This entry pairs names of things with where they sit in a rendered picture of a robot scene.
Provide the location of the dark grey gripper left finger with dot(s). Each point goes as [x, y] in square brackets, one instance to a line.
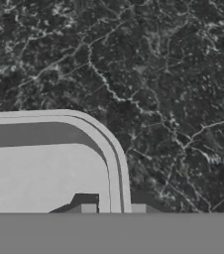
[84, 200]

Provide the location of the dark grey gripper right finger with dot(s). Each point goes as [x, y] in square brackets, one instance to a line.
[140, 200]

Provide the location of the grey kitchen sink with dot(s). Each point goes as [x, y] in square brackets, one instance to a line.
[44, 172]

